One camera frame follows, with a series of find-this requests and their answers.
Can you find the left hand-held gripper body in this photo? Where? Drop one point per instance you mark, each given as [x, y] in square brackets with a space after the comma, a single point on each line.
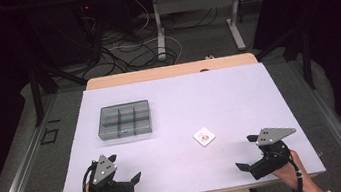
[105, 186]

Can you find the black metal stand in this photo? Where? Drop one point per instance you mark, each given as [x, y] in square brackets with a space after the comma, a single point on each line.
[304, 53]
[36, 94]

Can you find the small white square card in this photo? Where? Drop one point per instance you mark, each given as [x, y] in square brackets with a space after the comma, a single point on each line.
[204, 136]

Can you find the person's right hand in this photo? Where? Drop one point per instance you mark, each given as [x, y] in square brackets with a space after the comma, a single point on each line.
[287, 175]

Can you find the dark computer tower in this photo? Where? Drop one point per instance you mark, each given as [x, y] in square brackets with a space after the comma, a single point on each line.
[59, 34]

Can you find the clear plastic compartment box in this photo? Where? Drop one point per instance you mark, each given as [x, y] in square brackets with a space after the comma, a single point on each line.
[124, 120]

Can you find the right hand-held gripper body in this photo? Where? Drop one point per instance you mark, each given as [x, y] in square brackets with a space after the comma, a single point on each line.
[273, 159]

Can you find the light wooden table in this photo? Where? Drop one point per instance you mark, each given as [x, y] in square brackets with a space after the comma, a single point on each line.
[155, 73]

